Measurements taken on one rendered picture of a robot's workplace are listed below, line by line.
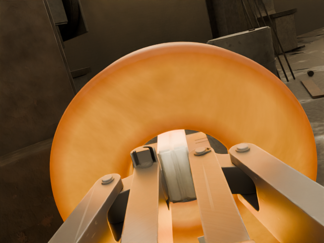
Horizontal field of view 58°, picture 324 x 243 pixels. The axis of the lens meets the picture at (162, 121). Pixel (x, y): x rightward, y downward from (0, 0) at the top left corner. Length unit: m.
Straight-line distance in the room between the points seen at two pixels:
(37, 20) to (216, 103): 0.41
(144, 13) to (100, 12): 1.16
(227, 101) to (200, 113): 0.02
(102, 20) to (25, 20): 6.62
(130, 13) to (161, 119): 7.33
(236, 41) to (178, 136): 2.49
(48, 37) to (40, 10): 0.04
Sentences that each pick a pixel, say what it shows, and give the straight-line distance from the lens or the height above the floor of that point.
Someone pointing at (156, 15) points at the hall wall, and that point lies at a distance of 7.85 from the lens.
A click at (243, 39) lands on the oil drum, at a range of 2.63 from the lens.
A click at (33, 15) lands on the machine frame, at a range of 0.53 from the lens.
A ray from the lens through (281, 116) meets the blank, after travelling 0.17.
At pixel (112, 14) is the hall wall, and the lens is 7.26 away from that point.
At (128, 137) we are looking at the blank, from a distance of 0.16.
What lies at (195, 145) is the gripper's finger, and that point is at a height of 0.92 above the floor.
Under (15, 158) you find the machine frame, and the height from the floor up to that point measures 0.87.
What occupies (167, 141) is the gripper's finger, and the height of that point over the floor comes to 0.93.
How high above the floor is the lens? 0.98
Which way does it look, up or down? 15 degrees down
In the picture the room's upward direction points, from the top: 14 degrees counter-clockwise
